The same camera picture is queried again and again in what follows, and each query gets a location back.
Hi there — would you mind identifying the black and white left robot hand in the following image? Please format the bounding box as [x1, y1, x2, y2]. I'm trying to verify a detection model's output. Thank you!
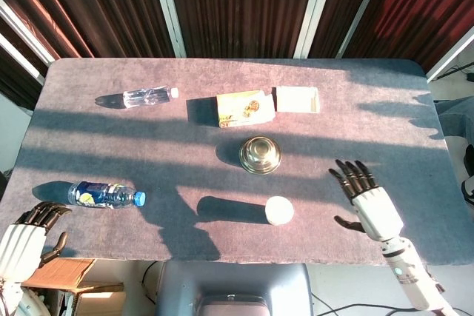
[0, 201, 73, 280]

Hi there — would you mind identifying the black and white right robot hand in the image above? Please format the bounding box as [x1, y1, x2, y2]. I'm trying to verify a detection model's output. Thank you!
[328, 159, 404, 243]

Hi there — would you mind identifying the white paper cup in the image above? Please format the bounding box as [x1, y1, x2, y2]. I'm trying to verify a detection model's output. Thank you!
[264, 195, 296, 226]

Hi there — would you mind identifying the brown cardboard box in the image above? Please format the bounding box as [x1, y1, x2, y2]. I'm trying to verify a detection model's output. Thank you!
[21, 258, 125, 316]

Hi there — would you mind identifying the blue label drink bottle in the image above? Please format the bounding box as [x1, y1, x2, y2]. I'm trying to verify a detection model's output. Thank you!
[67, 181, 147, 209]

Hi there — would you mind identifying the black and white device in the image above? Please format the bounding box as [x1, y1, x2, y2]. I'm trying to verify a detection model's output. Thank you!
[461, 144, 474, 206]

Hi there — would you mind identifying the blue grey fabric seat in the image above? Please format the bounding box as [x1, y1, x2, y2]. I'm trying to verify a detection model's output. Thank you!
[433, 97, 474, 139]

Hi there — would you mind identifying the stainless steel bowl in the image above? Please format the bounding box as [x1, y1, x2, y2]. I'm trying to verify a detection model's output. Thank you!
[238, 135, 282, 175]

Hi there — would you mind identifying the open white cardboard box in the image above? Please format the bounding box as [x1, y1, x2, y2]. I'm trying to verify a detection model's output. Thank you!
[273, 85, 321, 114]

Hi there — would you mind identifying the grey robot torso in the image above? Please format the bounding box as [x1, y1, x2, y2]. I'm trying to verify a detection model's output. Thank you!
[154, 262, 315, 316]

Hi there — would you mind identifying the grey table cloth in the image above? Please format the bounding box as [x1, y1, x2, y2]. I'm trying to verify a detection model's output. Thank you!
[0, 57, 474, 267]

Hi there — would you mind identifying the printed cardboard food carton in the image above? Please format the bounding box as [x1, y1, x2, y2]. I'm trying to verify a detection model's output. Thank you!
[216, 90, 277, 130]

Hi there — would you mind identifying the clear plastic water bottle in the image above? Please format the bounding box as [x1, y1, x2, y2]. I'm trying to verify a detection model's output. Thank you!
[122, 86, 180, 109]

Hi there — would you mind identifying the dark brown pleated curtain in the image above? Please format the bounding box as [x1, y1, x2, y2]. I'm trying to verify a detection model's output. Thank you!
[309, 0, 384, 58]
[0, 0, 175, 58]
[164, 0, 319, 58]

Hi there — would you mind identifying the reddish brown pleated curtain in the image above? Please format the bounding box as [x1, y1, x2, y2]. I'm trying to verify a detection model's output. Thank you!
[340, 0, 474, 73]

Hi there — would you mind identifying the black cable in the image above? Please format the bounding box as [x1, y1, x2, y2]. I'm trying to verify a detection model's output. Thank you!
[142, 260, 164, 304]
[310, 292, 415, 316]

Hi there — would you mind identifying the white window frame post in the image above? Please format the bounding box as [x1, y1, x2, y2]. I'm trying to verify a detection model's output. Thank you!
[425, 30, 474, 84]
[0, 33, 47, 86]
[149, 0, 186, 58]
[0, 0, 56, 65]
[294, 0, 340, 58]
[335, 0, 390, 58]

